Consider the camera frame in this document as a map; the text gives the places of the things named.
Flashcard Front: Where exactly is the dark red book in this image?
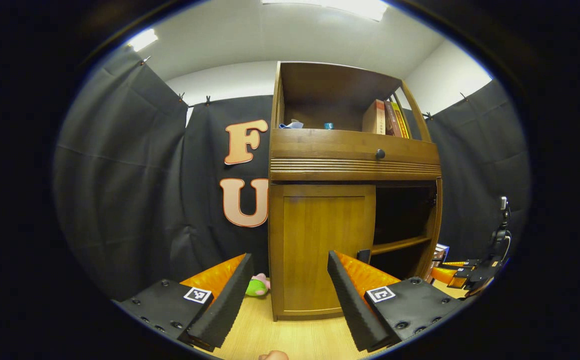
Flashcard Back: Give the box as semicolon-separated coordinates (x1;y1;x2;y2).
384;101;403;138

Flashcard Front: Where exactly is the cream and orange book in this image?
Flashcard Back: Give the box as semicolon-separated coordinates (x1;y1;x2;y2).
362;99;386;135

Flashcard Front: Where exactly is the black backdrop cloth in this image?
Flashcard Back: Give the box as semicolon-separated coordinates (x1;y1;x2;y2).
52;47;530;301

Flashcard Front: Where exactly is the wooden inner shelf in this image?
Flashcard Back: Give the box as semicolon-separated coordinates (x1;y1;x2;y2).
372;235;433;256

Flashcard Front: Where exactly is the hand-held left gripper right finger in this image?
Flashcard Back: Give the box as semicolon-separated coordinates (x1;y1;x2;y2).
327;250;465;353

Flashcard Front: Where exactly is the green plush toy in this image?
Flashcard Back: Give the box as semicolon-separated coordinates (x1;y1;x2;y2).
245;273;271;297

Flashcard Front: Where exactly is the wooden cabinet drawer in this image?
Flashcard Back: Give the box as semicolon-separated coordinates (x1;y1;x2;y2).
270;129;441;166

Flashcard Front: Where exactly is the yellow book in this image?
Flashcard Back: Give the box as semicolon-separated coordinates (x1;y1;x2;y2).
392;101;411;139

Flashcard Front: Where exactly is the wooden double-door shoe cabinet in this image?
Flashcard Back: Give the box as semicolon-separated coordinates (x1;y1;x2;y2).
268;61;443;322

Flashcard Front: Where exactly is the wooden cabinet door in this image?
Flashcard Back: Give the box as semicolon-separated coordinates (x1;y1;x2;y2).
419;177;443;283
269;184;376;317

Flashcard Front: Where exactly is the small ceiling light panel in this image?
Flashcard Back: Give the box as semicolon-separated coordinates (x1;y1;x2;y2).
129;28;159;52

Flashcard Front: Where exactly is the large ceiling light panel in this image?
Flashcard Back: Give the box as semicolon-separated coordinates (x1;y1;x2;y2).
262;0;389;22

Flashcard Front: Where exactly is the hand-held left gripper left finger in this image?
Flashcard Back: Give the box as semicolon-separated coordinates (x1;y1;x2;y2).
112;253;254;353

